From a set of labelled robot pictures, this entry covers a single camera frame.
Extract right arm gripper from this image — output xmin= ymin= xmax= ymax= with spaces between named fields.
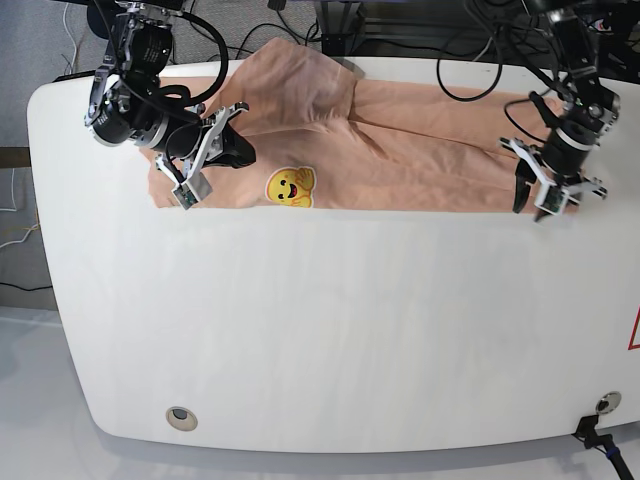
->
xmin=154 ymin=102 xmax=256 ymax=210

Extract black clamp with cable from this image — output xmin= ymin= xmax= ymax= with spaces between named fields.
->
xmin=573 ymin=415 xmax=634 ymax=480

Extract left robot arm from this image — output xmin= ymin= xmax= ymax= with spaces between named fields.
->
xmin=463 ymin=1 xmax=620 ymax=222

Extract peach T-shirt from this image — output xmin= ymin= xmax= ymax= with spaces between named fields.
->
xmin=137 ymin=37 xmax=581 ymax=215

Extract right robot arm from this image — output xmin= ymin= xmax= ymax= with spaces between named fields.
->
xmin=84 ymin=1 xmax=256 ymax=209

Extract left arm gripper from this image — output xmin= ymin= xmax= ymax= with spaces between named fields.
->
xmin=500 ymin=127 xmax=608 ymax=223

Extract white cable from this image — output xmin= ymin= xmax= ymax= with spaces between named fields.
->
xmin=62 ymin=7 xmax=81 ymax=71

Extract table cable grommet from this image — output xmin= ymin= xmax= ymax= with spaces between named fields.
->
xmin=166 ymin=406 xmax=198 ymax=432
xmin=595 ymin=391 xmax=622 ymax=415

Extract left table cable grommet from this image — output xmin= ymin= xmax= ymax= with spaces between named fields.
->
xmin=166 ymin=406 xmax=198 ymax=432

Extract black aluminium frame base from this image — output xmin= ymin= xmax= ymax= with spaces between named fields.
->
xmin=314 ymin=1 xmax=367 ymax=57

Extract right table cable grommet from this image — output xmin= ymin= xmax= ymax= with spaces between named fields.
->
xmin=595 ymin=391 xmax=622 ymax=415

